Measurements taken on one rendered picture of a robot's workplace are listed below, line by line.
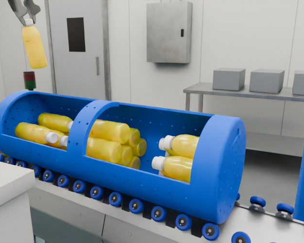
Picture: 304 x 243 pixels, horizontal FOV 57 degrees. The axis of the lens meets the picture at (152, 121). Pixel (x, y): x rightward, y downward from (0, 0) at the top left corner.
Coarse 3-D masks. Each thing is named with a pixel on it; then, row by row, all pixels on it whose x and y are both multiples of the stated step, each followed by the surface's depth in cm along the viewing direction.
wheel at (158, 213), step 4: (152, 208) 79; (156, 208) 78; (160, 208) 78; (164, 208) 78; (152, 212) 78; (156, 212) 77; (160, 212) 77; (164, 212) 77; (152, 216) 78; (156, 216) 77; (160, 216) 77; (164, 216) 76; (156, 220) 77; (160, 220) 76
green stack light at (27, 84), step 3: (24, 81) 163; (27, 81) 162; (30, 81) 163; (33, 81) 164; (27, 84) 163; (30, 84) 163; (33, 84) 164; (27, 87) 163; (30, 87) 163; (33, 87) 164; (36, 87) 167
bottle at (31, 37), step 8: (32, 24) 107; (24, 32) 105; (32, 32) 106; (24, 40) 107; (32, 40) 106; (40, 40) 109; (32, 48) 107; (40, 48) 109; (32, 56) 109; (40, 56) 110; (32, 64) 110; (40, 64) 110
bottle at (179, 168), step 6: (174, 156) 77; (180, 156) 76; (162, 162) 77; (168, 162) 75; (174, 162) 74; (180, 162) 74; (186, 162) 73; (192, 162) 73; (162, 168) 77; (168, 168) 75; (174, 168) 74; (180, 168) 73; (186, 168) 72; (168, 174) 76; (174, 174) 74; (180, 174) 73; (186, 174) 72; (180, 180) 74; (186, 180) 73
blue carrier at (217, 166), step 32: (32, 96) 118; (64, 96) 107; (0, 128) 102; (160, 128) 99; (192, 128) 92; (224, 128) 67; (32, 160) 99; (64, 160) 88; (96, 160) 80; (224, 160) 65; (128, 192) 80; (160, 192) 72; (192, 192) 66; (224, 192) 70
